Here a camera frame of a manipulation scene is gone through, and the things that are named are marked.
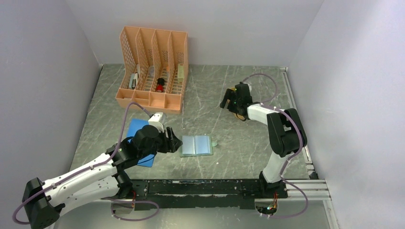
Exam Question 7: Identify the pale green eraser block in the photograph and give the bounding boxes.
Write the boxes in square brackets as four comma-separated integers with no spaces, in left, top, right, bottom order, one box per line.
[177,63,185,84]

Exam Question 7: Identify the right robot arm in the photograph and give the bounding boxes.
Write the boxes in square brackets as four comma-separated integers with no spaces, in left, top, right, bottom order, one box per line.
[219,83,307,198]

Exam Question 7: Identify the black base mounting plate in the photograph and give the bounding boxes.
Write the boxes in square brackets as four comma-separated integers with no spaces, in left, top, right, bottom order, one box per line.
[112,172,288,210]

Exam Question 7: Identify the aluminium front frame rail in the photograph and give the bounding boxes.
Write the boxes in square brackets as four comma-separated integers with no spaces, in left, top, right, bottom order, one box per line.
[43,179,341,229]

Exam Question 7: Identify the orange plastic file organizer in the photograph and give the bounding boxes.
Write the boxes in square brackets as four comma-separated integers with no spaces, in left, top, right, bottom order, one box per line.
[116,26,189,114]

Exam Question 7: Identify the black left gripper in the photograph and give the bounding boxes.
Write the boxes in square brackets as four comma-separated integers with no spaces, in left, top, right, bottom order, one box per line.
[139,125,182,158]

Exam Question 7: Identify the yellow oval tray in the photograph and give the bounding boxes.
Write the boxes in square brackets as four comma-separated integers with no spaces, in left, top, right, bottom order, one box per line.
[233,83,251,121]

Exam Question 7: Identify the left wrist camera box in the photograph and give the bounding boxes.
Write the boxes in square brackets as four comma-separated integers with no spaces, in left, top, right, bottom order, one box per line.
[148,112,167,129]

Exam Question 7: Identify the aluminium table edge rail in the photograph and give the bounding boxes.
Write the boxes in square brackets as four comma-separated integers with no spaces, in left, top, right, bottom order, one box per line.
[279,67,319,179]

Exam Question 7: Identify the red black small bottle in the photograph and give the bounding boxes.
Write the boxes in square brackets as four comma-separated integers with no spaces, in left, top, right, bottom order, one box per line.
[156,78,165,93]

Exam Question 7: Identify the white grey utility knife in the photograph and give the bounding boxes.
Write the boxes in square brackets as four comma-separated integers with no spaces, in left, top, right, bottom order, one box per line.
[128,72,139,90]

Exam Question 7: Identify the blue notebook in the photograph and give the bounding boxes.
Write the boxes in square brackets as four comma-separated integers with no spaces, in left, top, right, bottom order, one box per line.
[126,118,156,168]

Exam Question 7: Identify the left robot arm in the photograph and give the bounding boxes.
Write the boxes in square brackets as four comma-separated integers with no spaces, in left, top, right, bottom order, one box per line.
[22,125,183,229]

